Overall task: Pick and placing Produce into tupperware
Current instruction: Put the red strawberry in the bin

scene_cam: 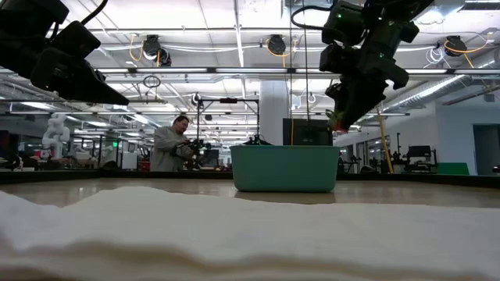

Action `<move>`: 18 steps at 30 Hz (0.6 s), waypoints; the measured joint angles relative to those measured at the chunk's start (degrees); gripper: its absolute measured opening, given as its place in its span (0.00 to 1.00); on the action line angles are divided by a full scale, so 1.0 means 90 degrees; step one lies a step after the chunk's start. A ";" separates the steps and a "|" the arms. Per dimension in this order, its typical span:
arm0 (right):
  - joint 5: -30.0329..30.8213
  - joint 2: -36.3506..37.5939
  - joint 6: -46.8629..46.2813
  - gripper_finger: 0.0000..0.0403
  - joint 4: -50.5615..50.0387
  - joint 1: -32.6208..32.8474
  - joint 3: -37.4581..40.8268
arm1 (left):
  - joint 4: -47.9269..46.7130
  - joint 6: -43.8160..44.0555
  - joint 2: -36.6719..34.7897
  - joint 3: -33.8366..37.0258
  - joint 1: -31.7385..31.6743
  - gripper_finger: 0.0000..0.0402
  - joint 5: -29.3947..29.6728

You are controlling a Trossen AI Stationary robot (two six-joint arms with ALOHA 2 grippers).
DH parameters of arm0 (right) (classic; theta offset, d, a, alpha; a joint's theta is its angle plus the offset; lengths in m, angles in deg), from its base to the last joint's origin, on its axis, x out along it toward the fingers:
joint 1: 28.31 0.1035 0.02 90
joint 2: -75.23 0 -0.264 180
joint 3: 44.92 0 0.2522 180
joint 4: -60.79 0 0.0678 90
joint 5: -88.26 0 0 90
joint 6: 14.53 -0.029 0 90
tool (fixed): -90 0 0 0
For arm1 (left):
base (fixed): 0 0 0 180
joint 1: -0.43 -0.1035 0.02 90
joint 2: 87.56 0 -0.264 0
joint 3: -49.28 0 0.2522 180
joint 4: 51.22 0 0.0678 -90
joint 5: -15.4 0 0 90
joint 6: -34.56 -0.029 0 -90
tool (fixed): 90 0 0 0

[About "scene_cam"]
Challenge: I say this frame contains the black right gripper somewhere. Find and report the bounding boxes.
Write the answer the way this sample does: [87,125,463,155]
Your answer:
[319,41,410,133]

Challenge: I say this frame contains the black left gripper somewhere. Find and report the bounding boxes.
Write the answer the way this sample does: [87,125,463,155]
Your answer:
[0,21,130,106]

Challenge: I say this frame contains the red toy strawberry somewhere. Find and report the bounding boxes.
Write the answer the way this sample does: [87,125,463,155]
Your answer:
[327,110,351,133]

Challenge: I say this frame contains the teal plastic bin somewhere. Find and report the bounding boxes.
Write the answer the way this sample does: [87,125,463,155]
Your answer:
[229,144,340,193]

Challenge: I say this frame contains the white square column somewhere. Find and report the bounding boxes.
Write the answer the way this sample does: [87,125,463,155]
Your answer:
[259,80,291,146]

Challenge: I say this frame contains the person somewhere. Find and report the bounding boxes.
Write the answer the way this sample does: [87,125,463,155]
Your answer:
[150,115,196,173]

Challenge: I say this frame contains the green panel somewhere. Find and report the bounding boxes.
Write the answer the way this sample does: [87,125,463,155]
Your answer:
[436,162,470,176]

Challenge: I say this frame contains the white folded cloth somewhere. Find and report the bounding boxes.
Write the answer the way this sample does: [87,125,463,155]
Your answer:
[0,186,500,281]

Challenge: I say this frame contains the yellow cable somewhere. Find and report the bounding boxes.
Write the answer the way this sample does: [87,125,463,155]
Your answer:
[375,107,394,175]

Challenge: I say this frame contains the thin black hanging cable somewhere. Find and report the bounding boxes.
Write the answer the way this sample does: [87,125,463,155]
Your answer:
[288,0,295,146]

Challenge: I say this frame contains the black ceiling cable reel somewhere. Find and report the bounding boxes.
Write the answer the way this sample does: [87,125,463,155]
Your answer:
[444,34,469,59]
[266,34,287,56]
[142,34,172,67]

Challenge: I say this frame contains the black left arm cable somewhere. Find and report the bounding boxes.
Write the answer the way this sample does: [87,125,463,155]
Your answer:
[80,0,109,27]

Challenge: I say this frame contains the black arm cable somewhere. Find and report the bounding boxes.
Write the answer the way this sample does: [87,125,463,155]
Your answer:
[291,4,338,34]
[80,0,109,27]

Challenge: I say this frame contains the black metal table frame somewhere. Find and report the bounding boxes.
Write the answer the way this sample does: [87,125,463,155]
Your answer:
[0,169,500,188]

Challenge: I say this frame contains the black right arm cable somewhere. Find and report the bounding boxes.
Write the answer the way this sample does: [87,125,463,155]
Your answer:
[291,4,338,34]

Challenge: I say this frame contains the black metal rig frame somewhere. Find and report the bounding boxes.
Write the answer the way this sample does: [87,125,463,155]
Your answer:
[197,97,261,146]

